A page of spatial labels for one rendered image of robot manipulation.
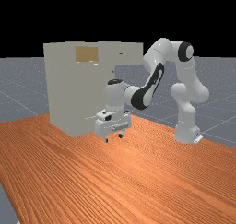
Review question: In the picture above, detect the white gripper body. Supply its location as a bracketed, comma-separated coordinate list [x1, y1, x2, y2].
[93, 109, 133, 139]

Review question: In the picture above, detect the pale cabinet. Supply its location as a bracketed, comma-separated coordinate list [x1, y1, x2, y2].
[42, 41, 117, 138]

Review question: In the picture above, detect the pale cabinet drawer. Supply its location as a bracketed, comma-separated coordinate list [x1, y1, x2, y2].
[98, 41, 145, 66]

